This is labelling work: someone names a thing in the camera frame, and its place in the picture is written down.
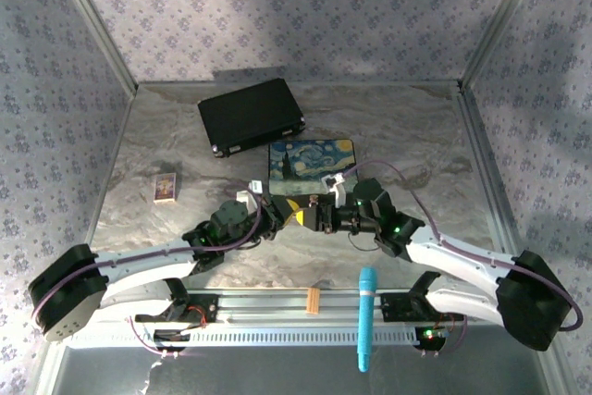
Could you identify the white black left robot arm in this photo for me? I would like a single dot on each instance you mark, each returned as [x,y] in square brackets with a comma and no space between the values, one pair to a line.
[139,261]

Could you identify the metal frame post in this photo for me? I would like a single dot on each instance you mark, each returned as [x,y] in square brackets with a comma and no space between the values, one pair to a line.
[497,20]
[99,29]

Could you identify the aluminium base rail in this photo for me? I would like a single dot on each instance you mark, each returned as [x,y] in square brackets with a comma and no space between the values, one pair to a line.
[268,304]

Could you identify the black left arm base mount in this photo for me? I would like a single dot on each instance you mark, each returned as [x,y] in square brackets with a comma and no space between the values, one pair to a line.
[185,304]

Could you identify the black round base plate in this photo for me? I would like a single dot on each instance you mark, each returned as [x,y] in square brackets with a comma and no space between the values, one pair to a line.
[430,338]
[168,340]

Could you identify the small ridged wooden block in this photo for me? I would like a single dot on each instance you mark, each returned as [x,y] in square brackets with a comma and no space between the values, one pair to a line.
[313,301]

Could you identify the small purple card box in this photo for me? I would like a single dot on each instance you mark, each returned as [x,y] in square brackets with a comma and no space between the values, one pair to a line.
[165,188]

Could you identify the small metal key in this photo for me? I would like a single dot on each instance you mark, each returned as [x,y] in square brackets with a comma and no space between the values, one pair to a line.
[314,201]

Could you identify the starry night picture mat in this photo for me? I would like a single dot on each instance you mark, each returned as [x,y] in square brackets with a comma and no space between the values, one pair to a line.
[314,159]

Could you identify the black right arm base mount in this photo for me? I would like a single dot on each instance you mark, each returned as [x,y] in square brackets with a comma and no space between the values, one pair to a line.
[407,304]

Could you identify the black hard case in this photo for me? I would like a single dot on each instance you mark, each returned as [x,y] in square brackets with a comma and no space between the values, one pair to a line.
[250,113]

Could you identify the cyan marker pen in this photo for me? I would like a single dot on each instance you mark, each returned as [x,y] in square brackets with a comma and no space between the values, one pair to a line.
[367,312]

